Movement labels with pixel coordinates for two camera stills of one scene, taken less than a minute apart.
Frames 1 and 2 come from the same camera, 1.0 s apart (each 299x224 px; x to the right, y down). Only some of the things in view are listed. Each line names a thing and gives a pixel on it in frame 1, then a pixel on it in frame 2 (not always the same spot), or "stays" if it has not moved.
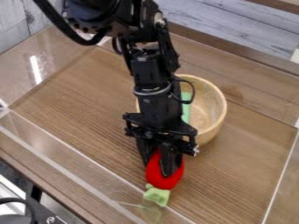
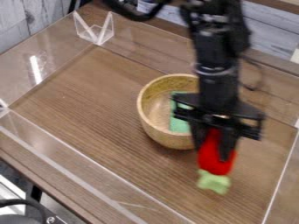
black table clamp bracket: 38,213 stays
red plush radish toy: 156,178 to 212,168
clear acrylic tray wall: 42,160 stays
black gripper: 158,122 to 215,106
